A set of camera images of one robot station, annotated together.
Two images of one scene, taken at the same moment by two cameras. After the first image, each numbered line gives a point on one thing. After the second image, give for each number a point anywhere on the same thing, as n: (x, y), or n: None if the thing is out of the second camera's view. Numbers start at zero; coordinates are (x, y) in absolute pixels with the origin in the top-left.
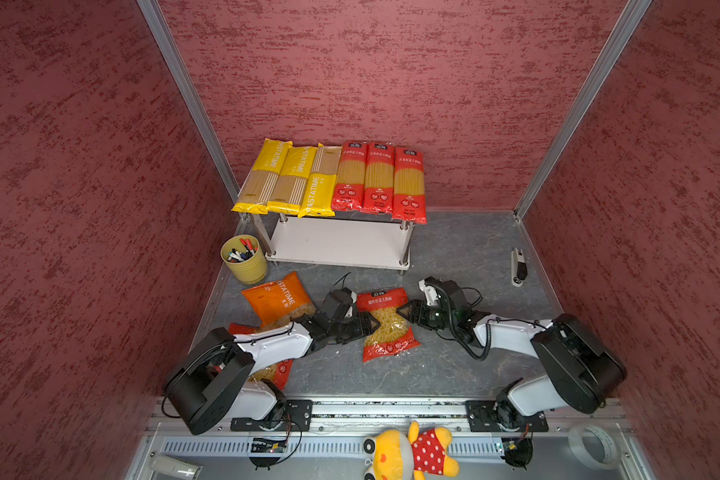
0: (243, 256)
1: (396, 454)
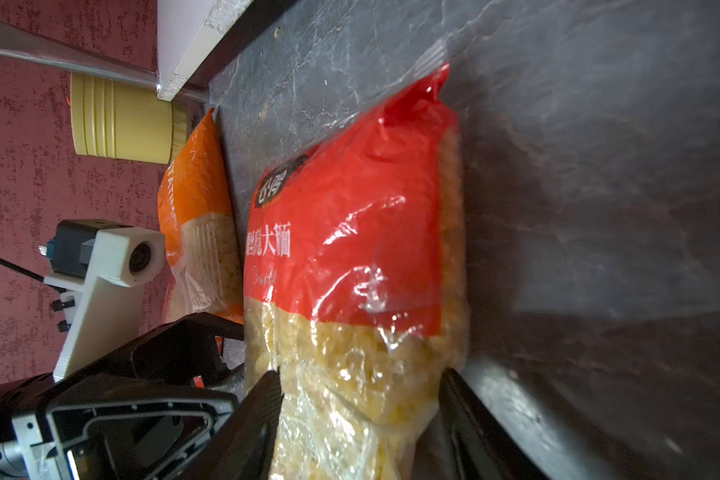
0: (119, 120)
1: None
